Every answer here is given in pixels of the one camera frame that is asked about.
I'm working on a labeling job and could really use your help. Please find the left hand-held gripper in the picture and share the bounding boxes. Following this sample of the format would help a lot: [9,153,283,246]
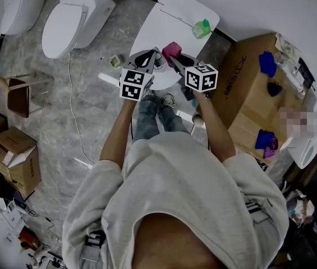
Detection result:
[119,47,162,103]

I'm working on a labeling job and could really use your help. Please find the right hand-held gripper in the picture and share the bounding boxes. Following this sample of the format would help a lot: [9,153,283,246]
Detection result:
[169,53,219,102]

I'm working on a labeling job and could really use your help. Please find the pink cloth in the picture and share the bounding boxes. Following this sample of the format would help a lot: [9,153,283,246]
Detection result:
[161,41,182,67]

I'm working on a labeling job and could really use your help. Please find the person's left forearm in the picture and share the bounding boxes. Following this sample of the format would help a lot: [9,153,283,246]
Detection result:
[99,99,139,165]

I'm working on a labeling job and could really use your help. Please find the person's right forearm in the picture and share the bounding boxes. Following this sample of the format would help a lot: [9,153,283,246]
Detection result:
[193,91,236,162]

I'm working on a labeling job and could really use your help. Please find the small green cup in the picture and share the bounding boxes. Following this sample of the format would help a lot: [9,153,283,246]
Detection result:
[109,54,125,69]

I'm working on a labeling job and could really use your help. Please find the white toilet with tank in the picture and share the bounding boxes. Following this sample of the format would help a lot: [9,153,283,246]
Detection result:
[42,0,117,59]

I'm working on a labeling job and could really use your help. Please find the round white toilet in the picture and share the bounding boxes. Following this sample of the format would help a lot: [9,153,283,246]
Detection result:
[0,0,45,36]

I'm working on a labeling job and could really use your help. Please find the green cleaner bottle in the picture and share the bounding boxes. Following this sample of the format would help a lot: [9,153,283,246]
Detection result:
[191,18,212,40]

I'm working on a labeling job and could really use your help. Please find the white table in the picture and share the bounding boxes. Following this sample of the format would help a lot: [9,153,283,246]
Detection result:
[130,0,220,91]

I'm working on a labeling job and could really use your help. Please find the person's right shoe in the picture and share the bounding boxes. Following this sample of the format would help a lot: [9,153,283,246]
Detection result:
[160,93,176,109]

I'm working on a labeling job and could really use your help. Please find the person's blue jeans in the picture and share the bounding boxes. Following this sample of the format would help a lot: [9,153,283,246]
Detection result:
[132,94,191,144]

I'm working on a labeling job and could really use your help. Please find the beige round object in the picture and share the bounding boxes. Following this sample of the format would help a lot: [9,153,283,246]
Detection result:
[191,113,205,128]

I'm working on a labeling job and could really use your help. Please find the large cardboard box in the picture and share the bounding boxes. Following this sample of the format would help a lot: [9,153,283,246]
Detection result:
[197,32,316,165]

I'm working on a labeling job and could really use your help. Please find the blue cloth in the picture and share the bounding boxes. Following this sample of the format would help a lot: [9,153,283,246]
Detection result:
[258,51,278,78]
[255,129,275,150]

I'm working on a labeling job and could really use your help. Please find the dark purple cloth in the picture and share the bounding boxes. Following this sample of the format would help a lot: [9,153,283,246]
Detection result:
[267,81,283,98]

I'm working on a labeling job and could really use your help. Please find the beige cloth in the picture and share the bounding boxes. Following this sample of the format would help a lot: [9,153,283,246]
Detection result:
[274,33,302,64]

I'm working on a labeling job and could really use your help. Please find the clear plastic bag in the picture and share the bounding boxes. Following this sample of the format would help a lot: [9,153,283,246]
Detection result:
[277,56,306,95]

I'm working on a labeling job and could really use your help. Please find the black flat item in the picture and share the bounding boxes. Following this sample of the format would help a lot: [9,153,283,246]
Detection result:
[298,57,316,91]

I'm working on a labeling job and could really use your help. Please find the light purple cloth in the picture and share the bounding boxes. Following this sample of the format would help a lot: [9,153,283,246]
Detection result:
[262,137,279,159]

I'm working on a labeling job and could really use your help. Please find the person's grey hoodie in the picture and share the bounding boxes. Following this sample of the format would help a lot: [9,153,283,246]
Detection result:
[62,130,290,269]

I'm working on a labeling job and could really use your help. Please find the wooden chair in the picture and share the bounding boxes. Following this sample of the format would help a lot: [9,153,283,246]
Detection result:
[0,72,54,119]

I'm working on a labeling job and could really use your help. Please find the open cardboard box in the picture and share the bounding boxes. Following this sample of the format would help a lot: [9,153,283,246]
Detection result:
[0,126,42,198]

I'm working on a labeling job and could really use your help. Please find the grey harness strap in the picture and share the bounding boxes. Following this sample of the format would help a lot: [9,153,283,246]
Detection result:
[245,200,274,224]
[82,230,106,262]

